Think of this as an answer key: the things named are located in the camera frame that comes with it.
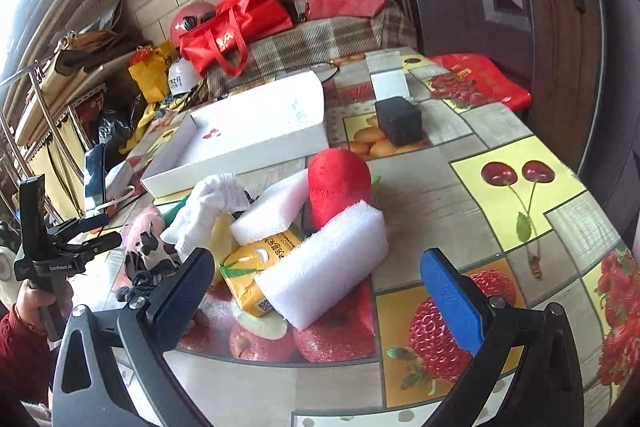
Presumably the black white patterned scrunchie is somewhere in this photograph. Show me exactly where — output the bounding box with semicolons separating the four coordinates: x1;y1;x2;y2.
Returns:
125;230;181;281

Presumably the yellow tissue pack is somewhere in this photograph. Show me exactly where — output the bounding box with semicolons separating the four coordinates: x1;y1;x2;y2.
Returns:
220;225;305;317

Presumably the white cotton glove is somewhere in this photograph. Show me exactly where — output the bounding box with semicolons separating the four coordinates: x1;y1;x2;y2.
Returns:
160;173;250;261

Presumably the large white foam block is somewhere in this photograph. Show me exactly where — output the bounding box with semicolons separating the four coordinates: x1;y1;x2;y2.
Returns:
255;200;388;329

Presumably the small white foam block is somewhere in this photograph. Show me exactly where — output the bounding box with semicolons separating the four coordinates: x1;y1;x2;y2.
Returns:
230;169;309;246

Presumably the red plush tomato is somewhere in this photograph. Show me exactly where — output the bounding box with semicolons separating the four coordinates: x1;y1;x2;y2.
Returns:
307;148;372;229

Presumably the pink fluffy plush toy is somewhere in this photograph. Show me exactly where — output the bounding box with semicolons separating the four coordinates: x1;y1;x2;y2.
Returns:
120;205;166;251

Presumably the red sleeved left forearm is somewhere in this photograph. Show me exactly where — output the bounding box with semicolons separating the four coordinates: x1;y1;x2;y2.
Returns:
1;307;55;405

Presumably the person's left hand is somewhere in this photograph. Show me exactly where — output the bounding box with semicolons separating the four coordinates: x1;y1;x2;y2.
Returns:
15;281;74;331

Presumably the metal storage shelf rack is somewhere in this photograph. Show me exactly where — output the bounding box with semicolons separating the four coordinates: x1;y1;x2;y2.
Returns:
13;29;117;220

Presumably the fruit pattern tablecloth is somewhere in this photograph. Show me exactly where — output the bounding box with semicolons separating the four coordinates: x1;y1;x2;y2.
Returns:
168;50;639;426

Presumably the black plastic bag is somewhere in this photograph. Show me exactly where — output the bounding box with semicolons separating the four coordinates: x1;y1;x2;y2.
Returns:
96;106;134;152

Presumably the black power adapter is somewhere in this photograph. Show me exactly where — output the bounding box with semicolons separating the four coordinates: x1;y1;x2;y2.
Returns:
375;96;424;147

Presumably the yellow shopping bag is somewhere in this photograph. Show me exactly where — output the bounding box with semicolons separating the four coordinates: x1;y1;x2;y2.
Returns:
128;40;178;103

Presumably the white shallow box tray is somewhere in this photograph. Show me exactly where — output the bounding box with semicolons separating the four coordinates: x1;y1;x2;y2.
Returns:
141;70;329;198

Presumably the white safety helmet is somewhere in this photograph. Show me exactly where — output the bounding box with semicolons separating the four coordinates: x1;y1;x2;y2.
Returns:
167;58;203;96

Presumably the red motorcycle helmet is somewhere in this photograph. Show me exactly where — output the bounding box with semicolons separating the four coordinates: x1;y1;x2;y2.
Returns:
169;1;216;50

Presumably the glossy red tote bag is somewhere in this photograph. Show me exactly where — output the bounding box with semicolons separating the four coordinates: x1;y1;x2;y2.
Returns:
180;0;294;77

